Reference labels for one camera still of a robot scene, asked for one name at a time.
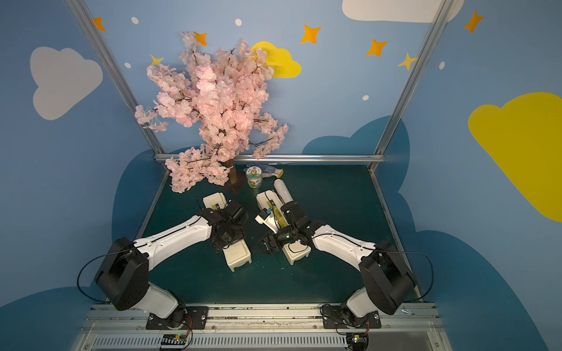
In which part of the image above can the dispenser lid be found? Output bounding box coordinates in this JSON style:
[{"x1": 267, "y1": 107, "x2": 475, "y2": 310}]
[{"x1": 203, "y1": 192, "x2": 252, "y2": 273}]

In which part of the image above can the white wrap dispenser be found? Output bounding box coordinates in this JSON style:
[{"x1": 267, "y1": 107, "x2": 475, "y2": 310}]
[{"x1": 256, "y1": 190, "x2": 311, "y2": 266}]

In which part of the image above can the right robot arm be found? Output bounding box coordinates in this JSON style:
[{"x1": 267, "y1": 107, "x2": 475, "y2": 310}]
[{"x1": 256, "y1": 201, "x2": 417, "y2": 328}]

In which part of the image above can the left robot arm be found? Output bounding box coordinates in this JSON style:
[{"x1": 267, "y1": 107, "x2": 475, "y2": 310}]
[{"x1": 94, "y1": 200, "x2": 247, "y2": 330}]

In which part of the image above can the plastic wrap roll inner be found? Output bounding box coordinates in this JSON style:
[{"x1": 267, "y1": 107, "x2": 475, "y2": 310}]
[{"x1": 274, "y1": 178, "x2": 294, "y2": 203}]

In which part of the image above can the green printed cup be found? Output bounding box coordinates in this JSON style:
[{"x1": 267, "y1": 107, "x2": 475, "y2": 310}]
[{"x1": 245, "y1": 166, "x2": 263, "y2": 189}]

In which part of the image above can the small plastic bottle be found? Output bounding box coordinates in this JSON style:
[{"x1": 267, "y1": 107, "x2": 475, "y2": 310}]
[{"x1": 260, "y1": 165, "x2": 284, "y2": 178}]

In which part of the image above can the left small circuit board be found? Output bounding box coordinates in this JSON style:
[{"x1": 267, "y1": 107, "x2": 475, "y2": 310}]
[{"x1": 158, "y1": 333, "x2": 187, "y2": 350}]

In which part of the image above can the small circuit board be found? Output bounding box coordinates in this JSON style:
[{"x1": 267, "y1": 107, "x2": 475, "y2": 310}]
[
  {"x1": 345, "y1": 333, "x2": 369, "y2": 351},
  {"x1": 158, "y1": 333, "x2": 187, "y2": 350}
]

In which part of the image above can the right small circuit board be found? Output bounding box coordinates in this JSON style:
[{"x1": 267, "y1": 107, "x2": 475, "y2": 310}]
[{"x1": 345, "y1": 333, "x2": 369, "y2": 351}]

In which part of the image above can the pink cherry blossom tree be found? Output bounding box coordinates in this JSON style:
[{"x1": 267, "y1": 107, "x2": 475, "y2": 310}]
[{"x1": 135, "y1": 32, "x2": 289, "y2": 193}]

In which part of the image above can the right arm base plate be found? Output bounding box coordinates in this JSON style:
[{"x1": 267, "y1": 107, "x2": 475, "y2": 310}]
[{"x1": 319, "y1": 304, "x2": 381, "y2": 329}]

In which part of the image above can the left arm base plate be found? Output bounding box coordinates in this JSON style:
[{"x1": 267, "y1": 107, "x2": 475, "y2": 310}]
[{"x1": 146, "y1": 306, "x2": 209, "y2": 331}]

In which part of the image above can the aluminium rail base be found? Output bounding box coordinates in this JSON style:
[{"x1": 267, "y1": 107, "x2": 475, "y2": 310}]
[{"x1": 72, "y1": 304, "x2": 452, "y2": 350}]

